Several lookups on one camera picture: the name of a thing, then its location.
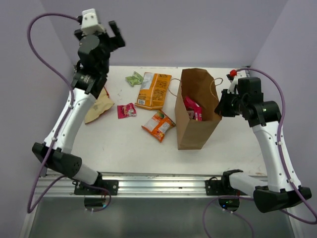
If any tall orange snack bag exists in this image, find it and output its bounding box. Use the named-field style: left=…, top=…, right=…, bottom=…
left=135, top=72, right=171, bottom=110

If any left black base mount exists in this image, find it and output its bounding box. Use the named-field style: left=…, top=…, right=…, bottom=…
left=72, top=179, right=119, bottom=195

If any brown paper bag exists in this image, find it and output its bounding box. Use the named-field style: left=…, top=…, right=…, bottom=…
left=174, top=68, right=222, bottom=150

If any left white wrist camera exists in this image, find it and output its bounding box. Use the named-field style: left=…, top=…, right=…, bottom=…
left=81, top=8, right=106, bottom=35

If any small pink snack packet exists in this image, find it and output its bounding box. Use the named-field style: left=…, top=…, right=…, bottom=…
left=117, top=103, right=137, bottom=119

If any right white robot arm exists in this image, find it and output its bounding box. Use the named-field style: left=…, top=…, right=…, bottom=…
left=215, top=75, right=312, bottom=213

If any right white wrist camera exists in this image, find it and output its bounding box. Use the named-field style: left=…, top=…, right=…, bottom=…
left=226, top=69, right=238, bottom=94

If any aluminium rail frame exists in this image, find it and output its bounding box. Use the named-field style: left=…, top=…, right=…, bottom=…
left=33, top=171, right=269, bottom=199

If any red and cream chip bag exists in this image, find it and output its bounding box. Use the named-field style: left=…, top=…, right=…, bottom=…
left=84, top=86, right=114, bottom=124

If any large pink cookie bag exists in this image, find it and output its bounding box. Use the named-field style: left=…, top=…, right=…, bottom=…
left=183, top=96, right=203, bottom=121

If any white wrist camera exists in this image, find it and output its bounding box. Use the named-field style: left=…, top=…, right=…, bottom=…
left=226, top=69, right=238, bottom=94
left=81, top=8, right=106, bottom=35

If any green snack packet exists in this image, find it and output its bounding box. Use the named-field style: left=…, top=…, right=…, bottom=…
left=125, top=71, right=144, bottom=87

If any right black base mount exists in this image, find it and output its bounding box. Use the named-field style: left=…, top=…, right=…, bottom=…
left=205, top=177, right=225, bottom=196

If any small orange snack packet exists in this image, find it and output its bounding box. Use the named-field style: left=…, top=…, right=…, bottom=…
left=142, top=110, right=176, bottom=142

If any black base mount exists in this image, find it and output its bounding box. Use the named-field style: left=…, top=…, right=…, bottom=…
left=72, top=179, right=119, bottom=195
left=205, top=177, right=225, bottom=196

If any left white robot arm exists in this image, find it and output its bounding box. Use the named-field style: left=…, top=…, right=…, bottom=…
left=32, top=21, right=125, bottom=195

